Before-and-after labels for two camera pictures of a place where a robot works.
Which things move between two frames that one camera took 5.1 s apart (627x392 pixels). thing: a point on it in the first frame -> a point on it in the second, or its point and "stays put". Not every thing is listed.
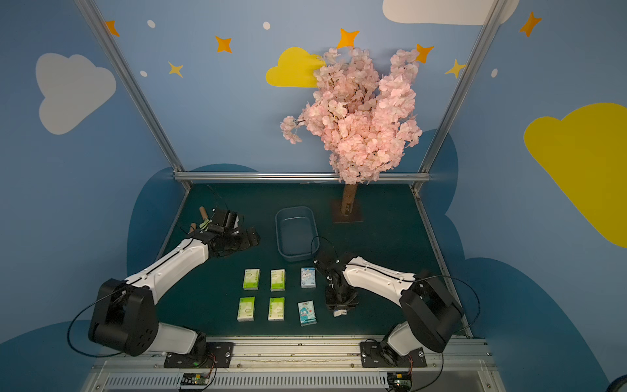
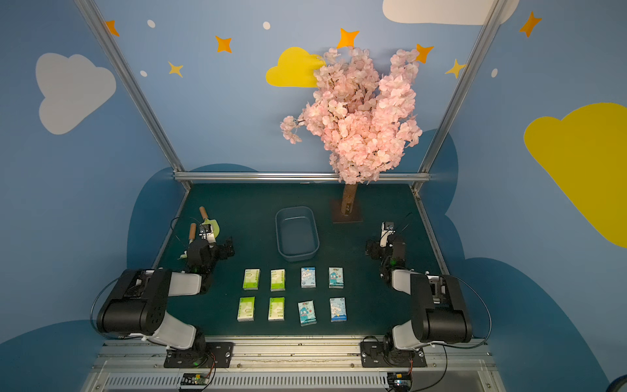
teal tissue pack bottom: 307,313 stays put
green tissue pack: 251,279 stays put
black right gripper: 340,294 -> 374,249
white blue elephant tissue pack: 308,278 stays put
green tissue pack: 277,282 stays put
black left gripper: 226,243 -> 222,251
